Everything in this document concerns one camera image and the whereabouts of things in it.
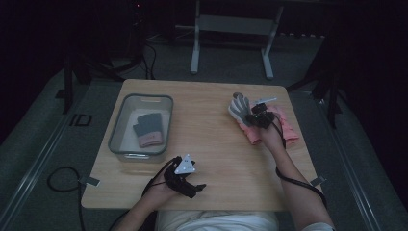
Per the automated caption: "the black tripod stand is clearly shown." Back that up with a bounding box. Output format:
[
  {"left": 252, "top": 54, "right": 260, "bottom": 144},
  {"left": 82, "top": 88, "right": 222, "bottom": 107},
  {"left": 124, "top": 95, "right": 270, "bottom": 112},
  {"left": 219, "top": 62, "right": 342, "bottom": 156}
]
[{"left": 55, "top": 0, "right": 146, "bottom": 116}]

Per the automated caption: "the person's left hand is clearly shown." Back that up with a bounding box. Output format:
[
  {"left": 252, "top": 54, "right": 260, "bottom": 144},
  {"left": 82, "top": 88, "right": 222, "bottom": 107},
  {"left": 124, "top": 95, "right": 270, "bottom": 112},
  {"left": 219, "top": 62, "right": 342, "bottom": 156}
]
[{"left": 143, "top": 177, "right": 181, "bottom": 207}]

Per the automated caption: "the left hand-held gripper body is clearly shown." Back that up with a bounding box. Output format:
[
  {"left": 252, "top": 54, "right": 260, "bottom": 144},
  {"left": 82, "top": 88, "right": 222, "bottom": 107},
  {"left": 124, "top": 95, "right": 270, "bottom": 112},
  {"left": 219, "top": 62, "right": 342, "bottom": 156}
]
[{"left": 163, "top": 153, "right": 201, "bottom": 199}]

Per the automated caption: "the pink glove grey palm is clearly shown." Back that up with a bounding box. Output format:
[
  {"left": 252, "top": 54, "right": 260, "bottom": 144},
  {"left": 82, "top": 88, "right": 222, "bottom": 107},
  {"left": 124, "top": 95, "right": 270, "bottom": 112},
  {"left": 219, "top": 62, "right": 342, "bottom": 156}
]
[{"left": 227, "top": 93, "right": 264, "bottom": 146}]

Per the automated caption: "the thin black background cable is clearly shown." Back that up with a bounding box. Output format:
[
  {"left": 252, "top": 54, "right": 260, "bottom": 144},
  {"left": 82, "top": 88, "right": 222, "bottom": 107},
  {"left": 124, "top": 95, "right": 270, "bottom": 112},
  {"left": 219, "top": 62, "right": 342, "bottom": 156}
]
[{"left": 140, "top": 41, "right": 158, "bottom": 81}]

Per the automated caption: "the person's white shirt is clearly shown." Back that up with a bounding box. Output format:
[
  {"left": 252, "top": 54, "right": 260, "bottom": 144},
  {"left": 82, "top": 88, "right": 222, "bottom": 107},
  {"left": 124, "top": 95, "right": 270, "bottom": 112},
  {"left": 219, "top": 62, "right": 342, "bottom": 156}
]
[{"left": 155, "top": 210, "right": 280, "bottom": 231}]

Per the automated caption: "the metal floor rail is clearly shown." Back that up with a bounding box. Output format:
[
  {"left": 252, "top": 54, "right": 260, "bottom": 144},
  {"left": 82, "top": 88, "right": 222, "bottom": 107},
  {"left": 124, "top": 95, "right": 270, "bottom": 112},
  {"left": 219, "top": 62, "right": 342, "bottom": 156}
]
[
  {"left": 316, "top": 95, "right": 381, "bottom": 231},
  {"left": 0, "top": 104, "right": 76, "bottom": 231}
]

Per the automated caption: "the black metal stand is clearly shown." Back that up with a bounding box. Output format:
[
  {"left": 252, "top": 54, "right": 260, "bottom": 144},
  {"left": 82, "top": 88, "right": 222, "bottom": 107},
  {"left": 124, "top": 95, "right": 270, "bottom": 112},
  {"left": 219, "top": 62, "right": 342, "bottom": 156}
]
[{"left": 286, "top": 28, "right": 345, "bottom": 130}]

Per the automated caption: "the black floor cable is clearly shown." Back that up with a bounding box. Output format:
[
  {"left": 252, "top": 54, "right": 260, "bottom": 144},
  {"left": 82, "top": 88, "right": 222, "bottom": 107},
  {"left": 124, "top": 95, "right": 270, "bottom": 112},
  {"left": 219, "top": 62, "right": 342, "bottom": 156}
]
[{"left": 46, "top": 166, "right": 87, "bottom": 231}]

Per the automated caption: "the grey fingerless glove pink cuff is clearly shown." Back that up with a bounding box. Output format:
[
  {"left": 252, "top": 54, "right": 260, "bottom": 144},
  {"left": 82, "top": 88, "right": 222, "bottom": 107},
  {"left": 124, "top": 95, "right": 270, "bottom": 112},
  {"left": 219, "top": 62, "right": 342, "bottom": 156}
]
[
  {"left": 132, "top": 118, "right": 143, "bottom": 140},
  {"left": 136, "top": 112, "right": 165, "bottom": 149}
]

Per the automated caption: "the right hand-held gripper cable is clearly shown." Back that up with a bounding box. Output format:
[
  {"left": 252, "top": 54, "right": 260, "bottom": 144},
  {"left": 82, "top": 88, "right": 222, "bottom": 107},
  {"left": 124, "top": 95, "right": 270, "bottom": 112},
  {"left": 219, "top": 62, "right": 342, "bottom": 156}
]
[{"left": 272, "top": 114, "right": 329, "bottom": 210}]

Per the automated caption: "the clear plastic bin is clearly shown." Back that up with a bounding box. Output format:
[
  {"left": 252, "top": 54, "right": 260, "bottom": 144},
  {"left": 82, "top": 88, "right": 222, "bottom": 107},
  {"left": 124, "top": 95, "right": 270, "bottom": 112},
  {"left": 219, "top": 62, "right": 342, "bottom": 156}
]
[{"left": 108, "top": 92, "right": 174, "bottom": 163}]

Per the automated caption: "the hand-held gripper cable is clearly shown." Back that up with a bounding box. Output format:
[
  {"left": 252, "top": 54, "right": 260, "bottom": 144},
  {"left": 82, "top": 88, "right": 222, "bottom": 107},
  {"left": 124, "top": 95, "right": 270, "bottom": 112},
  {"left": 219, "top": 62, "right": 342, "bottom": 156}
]
[
  {"left": 108, "top": 158, "right": 176, "bottom": 231},
  {"left": 272, "top": 114, "right": 329, "bottom": 210}
]

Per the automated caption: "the white metal desk frame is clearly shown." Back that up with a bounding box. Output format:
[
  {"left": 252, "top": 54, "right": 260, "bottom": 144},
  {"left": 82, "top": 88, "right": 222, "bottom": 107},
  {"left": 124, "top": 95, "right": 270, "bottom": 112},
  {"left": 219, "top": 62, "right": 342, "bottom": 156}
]
[{"left": 190, "top": 0, "right": 285, "bottom": 81}]

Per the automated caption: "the grey cable clip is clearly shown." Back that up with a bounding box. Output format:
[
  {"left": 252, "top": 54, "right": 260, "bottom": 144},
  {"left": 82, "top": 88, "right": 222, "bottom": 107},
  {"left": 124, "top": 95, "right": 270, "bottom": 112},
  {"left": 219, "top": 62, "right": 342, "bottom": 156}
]
[
  {"left": 78, "top": 175, "right": 101, "bottom": 188},
  {"left": 309, "top": 175, "right": 327, "bottom": 188}
]

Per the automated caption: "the pink glove with print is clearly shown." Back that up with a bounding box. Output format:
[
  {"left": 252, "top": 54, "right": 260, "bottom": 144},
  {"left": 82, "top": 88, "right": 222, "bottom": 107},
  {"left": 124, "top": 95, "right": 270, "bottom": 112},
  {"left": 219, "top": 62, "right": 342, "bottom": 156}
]
[{"left": 268, "top": 105, "right": 301, "bottom": 147}]

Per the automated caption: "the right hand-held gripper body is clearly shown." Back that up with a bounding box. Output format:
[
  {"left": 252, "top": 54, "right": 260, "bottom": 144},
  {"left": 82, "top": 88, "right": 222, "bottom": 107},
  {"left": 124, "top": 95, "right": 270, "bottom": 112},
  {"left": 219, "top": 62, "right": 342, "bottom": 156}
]
[{"left": 250, "top": 96, "right": 278, "bottom": 130}]

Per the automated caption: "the left hand-held gripper cable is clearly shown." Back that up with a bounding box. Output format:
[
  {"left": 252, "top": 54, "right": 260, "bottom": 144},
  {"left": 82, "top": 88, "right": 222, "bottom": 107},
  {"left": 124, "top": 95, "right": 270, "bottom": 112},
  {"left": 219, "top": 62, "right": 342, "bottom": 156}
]
[{"left": 108, "top": 158, "right": 176, "bottom": 231}]

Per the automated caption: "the person's right hand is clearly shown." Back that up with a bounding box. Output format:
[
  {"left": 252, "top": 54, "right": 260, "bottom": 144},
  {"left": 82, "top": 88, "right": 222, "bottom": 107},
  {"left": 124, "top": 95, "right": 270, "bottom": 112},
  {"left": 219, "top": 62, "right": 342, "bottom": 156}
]
[{"left": 257, "top": 122, "right": 287, "bottom": 154}]

